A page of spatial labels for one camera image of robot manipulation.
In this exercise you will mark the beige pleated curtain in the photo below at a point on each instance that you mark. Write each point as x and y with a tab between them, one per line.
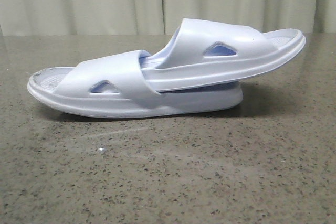
155	17

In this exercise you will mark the light blue slipper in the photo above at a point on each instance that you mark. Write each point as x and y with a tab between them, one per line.
115	87
204	53

